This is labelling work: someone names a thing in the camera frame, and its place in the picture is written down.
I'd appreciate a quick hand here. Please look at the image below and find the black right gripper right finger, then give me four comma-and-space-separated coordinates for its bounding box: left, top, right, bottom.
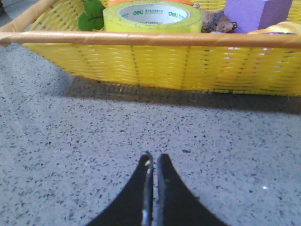
157, 154, 226, 226

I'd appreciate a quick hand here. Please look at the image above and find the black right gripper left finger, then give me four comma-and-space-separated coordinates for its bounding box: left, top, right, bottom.
88, 152, 153, 226

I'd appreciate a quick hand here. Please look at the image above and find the yellow tape roll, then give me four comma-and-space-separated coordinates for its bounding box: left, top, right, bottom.
103, 0, 203, 33

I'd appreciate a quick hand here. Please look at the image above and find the yellow woven basket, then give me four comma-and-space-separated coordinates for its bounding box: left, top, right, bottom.
0, 0, 301, 96

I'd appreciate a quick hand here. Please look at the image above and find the brown furry toy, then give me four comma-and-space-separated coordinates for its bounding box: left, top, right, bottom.
201, 9, 238, 33

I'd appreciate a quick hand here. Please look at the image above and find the green artificial leaf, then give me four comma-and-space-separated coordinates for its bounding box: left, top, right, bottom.
78, 0, 105, 31

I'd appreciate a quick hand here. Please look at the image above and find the purple foam block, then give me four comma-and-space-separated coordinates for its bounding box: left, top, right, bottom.
224, 0, 293, 33

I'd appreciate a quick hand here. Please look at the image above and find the yellow plastic toy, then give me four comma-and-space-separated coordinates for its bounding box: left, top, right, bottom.
248, 21, 301, 35

